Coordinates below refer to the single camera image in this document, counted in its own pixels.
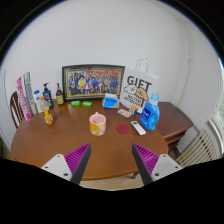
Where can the white paper gift bag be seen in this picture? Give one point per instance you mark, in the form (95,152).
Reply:
(138,86)

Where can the pink shuttlecock tube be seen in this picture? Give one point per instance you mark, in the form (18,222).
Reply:
(23,100)

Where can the pink and yellow mug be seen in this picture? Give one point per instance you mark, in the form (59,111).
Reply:
(97,125)

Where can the white bottle with blue cap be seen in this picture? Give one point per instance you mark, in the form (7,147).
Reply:
(37,100)

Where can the wooden side table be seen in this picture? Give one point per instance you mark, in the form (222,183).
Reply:
(173,121)

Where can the blue tissue pack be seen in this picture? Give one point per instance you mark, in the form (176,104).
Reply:
(111,101)

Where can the small snack packet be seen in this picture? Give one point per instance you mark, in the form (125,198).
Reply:
(124,113)

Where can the puzzle cube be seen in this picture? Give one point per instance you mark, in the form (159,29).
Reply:
(133,109)

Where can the framed group photo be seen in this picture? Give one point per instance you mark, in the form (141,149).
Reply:
(93,82)

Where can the orange juice bottle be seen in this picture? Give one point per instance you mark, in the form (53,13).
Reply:
(47,115)

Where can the blue detergent bottle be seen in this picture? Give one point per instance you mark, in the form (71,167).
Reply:
(150,115)

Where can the white remote control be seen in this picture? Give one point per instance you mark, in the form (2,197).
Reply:
(138,127)

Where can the white and green shuttlecock tube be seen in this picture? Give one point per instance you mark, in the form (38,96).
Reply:
(30,93)

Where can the dark blue pump bottle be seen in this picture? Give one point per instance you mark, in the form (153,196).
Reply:
(48,97)

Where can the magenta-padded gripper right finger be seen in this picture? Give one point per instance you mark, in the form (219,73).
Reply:
(163,165)

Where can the white radiator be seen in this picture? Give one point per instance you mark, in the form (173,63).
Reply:
(200,148)

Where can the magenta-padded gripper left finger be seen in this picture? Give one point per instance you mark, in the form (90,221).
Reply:
(60,165)

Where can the amber pump bottle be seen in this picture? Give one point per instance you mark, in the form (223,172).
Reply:
(59,96)

